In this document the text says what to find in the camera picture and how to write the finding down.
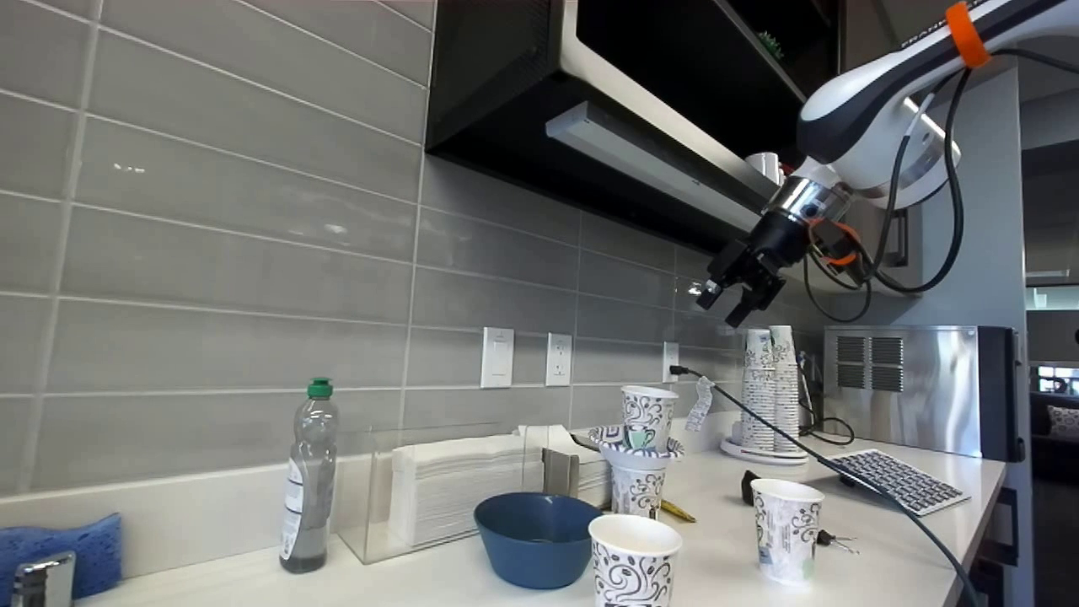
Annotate orange strap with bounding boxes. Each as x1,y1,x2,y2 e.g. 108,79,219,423
942,0,992,71

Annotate tall paper cup stack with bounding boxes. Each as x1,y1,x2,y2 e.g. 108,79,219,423
737,328,780,453
768,322,807,449

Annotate white napkins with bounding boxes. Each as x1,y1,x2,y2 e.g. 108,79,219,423
383,423,586,554

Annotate black power cable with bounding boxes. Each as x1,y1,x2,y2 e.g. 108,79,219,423
670,365,980,607

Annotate yellow packet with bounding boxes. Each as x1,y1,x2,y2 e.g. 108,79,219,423
653,497,700,527

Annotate stainless steel appliance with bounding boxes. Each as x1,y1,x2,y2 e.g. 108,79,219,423
820,322,1027,467

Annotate grey under-cabinet light bar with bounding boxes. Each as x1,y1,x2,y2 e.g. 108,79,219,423
542,99,780,236

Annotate black wrist camera orange bands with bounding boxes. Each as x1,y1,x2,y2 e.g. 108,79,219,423
807,217,877,273

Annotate white paper plate stack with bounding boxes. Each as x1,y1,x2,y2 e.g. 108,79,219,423
717,435,816,470

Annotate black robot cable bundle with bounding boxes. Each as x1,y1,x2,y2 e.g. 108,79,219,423
800,44,973,330

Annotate blue bowl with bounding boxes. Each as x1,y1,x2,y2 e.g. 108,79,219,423
471,490,605,595

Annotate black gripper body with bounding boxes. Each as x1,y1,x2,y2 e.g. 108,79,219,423
709,208,813,290

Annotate blue sponge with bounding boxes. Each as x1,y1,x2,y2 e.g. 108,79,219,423
0,509,129,604

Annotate clear dish soap bottle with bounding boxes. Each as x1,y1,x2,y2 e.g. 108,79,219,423
276,376,339,576

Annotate grey keyboard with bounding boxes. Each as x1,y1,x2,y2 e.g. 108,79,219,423
827,449,971,521

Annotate patterned paper cup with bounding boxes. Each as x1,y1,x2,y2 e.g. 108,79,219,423
617,381,680,455
601,446,675,521
586,512,684,607
747,477,827,584

